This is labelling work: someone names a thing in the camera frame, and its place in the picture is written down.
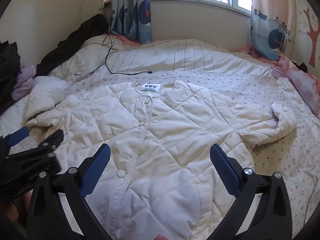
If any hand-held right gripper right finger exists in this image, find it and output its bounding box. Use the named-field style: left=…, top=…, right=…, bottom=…
left=209, top=144, right=293, bottom=240

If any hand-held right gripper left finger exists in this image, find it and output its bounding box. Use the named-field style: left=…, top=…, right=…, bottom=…
left=26, top=143, right=112, bottom=240

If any cream quilted jacket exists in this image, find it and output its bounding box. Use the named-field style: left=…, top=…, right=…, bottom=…
left=25, top=80, right=299, bottom=240

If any lilac cloth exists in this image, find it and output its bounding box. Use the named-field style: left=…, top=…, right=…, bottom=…
left=11, top=64, right=37, bottom=100

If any black garment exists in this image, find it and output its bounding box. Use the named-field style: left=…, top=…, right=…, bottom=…
left=37, top=14, right=110, bottom=77

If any black charging cable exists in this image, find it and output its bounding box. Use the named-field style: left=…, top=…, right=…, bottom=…
left=75, top=4, right=153, bottom=77

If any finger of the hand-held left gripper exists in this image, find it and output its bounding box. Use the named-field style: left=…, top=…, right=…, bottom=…
left=0, top=126, right=30, bottom=157
left=4, top=129, right=65, bottom=167

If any black puffer jacket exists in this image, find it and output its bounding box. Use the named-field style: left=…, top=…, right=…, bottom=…
left=0, top=41, right=22, bottom=105

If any narrow blue whale curtain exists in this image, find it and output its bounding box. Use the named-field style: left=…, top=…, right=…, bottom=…
left=110, top=0, right=153, bottom=44

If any cherry print bed sheet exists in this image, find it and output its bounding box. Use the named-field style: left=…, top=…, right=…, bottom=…
left=0, top=69, right=320, bottom=238

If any pink pillow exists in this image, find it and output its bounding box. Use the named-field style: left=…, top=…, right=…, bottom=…
left=271, top=55, right=320, bottom=117

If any pink bed sheet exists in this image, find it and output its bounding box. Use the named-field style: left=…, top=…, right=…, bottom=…
left=116, top=35, right=279, bottom=64

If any tree wall sticker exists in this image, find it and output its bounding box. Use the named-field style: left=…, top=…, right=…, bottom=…
left=297, top=7, right=320, bottom=69

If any wide blue whale curtain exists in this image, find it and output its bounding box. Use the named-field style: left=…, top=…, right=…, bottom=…
left=250, top=0, right=294, bottom=60

